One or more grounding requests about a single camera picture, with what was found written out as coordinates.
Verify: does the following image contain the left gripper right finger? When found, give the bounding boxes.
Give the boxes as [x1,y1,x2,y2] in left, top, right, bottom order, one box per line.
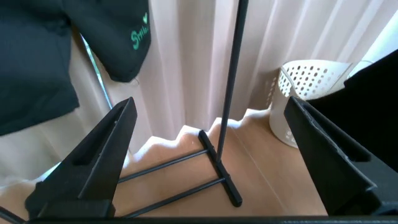
[284,95,398,217]

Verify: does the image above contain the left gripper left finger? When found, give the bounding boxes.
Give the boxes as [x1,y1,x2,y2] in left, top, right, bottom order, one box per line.
[24,96,138,218]

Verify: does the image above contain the black garment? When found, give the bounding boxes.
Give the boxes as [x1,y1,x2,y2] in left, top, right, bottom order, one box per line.
[307,49,398,174]

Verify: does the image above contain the black shorts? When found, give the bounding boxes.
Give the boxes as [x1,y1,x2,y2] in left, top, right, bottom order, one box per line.
[0,0,152,137]

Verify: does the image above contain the white laundry basket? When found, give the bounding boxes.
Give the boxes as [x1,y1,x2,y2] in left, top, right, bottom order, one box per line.
[269,59,354,149]

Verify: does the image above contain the black clothes rack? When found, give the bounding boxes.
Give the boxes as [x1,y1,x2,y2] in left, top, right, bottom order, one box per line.
[118,0,249,218]

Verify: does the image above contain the beige curtain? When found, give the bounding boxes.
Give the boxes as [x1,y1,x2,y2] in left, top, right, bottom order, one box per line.
[0,0,398,187]

